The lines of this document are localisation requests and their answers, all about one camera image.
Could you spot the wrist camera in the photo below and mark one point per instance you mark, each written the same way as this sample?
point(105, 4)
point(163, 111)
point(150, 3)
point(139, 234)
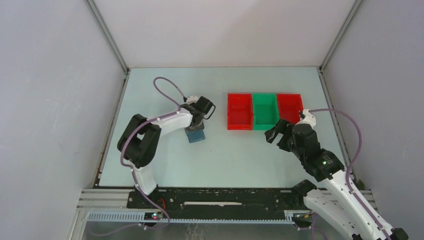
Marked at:
point(306, 117)
point(191, 99)

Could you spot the slotted cable duct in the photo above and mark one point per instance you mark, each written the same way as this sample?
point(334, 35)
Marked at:
point(152, 217)

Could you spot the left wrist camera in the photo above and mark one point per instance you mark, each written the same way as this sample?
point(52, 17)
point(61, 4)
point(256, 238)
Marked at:
point(191, 99)

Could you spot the right red bin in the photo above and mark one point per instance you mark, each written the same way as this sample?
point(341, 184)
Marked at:
point(289, 106)

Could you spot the left red bin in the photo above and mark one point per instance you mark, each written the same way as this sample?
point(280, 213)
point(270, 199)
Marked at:
point(240, 114)

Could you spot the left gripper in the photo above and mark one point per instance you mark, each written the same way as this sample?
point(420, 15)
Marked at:
point(193, 128)

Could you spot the red bin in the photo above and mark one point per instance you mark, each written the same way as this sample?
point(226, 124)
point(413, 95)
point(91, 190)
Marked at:
point(289, 106)
point(240, 114)

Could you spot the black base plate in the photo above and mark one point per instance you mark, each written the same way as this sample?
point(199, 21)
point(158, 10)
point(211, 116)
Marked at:
point(206, 203)

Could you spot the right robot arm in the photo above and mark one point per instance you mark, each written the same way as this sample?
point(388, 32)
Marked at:
point(353, 216)

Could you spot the blue leather card holder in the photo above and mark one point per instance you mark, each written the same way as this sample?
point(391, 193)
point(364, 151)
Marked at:
point(196, 136)

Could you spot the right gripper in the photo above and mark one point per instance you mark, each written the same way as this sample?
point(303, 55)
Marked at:
point(281, 127)

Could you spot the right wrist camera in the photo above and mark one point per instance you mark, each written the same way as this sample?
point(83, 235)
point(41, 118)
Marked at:
point(306, 117)

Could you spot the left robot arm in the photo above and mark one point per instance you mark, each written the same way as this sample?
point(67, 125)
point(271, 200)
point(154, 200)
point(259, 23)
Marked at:
point(139, 142)

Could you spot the green bin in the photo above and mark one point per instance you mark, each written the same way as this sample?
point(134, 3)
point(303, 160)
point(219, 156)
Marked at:
point(265, 111)

